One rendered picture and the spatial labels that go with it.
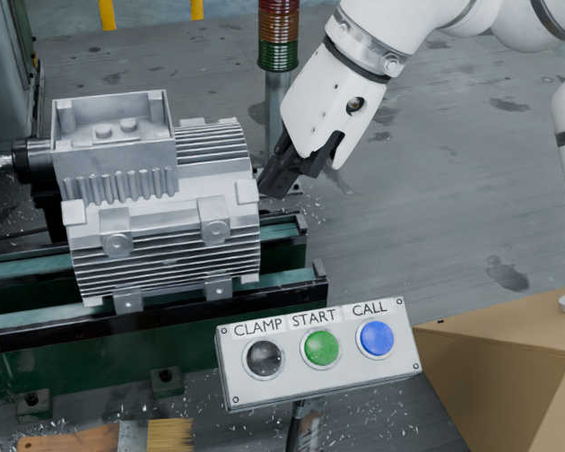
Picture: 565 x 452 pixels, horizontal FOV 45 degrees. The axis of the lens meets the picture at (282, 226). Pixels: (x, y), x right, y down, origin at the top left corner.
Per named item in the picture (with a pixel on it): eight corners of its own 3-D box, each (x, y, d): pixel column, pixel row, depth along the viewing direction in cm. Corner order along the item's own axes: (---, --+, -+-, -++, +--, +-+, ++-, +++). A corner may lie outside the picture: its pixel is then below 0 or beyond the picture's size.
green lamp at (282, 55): (262, 73, 102) (263, 45, 99) (254, 55, 106) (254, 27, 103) (301, 70, 103) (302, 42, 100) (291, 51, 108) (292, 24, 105)
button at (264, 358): (247, 381, 58) (250, 378, 56) (242, 346, 59) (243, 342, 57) (282, 375, 59) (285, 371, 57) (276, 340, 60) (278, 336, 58)
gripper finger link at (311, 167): (333, 177, 65) (301, 180, 70) (351, 99, 66) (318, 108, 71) (323, 173, 64) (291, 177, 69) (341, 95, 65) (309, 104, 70)
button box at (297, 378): (225, 415, 61) (229, 409, 56) (212, 335, 63) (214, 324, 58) (407, 380, 64) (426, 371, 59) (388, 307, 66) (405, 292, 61)
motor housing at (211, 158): (88, 339, 77) (56, 210, 65) (86, 230, 91) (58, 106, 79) (262, 312, 81) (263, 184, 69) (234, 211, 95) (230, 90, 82)
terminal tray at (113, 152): (64, 212, 70) (49, 154, 66) (65, 152, 78) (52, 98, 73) (180, 197, 73) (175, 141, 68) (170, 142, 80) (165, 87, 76)
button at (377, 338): (360, 360, 60) (366, 357, 58) (352, 327, 61) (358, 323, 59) (393, 354, 60) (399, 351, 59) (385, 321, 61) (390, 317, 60)
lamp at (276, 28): (263, 45, 99) (263, 15, 96) (254, 27, 103) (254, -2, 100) (302, 42, 100) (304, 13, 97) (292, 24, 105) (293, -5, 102)
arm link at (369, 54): (428, 69, 63) (408, 96, 64) (394, 28, 69) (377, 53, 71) (356, 32, 59) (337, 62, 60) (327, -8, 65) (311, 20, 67)
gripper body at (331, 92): (412, 89, 63) (345, 180, 69) (376, 39, 71) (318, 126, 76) (349, 57, 60) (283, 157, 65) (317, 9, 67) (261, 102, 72)
